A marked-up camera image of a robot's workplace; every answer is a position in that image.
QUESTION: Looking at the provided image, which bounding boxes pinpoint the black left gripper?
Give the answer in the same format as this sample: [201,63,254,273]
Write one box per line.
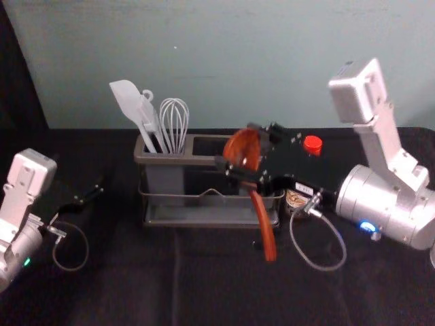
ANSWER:
[40,179,105,225]

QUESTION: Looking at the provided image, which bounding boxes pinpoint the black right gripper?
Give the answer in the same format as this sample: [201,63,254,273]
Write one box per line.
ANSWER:
[213,121,344,211]

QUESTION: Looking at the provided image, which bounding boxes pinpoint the red-capped sauce bottle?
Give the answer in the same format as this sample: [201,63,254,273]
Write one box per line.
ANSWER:
[284,135,324,221]

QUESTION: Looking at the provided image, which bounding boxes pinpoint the grey utensil rack, steel bars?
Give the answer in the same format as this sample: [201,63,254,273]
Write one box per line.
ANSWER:
[134,134,286,236]

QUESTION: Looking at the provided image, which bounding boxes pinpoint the white whisk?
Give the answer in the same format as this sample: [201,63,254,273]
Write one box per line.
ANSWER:
[158,97,190,154]

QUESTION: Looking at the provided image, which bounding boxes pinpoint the white plastic spatula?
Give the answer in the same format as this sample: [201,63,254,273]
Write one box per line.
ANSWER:
[109,79,158,153]

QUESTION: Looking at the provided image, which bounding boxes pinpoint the black backdrop cloth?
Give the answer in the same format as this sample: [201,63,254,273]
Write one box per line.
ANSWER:
[0,0,49,130]

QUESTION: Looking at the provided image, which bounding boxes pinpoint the black table cloth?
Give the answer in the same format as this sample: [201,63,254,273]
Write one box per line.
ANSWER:
[0,127,435,326]

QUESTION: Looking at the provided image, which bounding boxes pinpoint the thin grey left gripper cable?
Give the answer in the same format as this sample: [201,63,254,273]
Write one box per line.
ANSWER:
[47,222,90,272]

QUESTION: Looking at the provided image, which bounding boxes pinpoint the thin grey gripper cable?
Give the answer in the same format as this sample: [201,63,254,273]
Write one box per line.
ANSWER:
[289,192,348,272]
[47,222,90,272]

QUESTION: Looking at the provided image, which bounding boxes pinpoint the white utensil with ring loop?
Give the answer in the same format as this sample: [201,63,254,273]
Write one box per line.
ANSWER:
[137,88,168,153]

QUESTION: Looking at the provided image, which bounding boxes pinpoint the thin grey right gripper cable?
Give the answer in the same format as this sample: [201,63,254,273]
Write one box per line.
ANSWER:
[289,192,348,272]

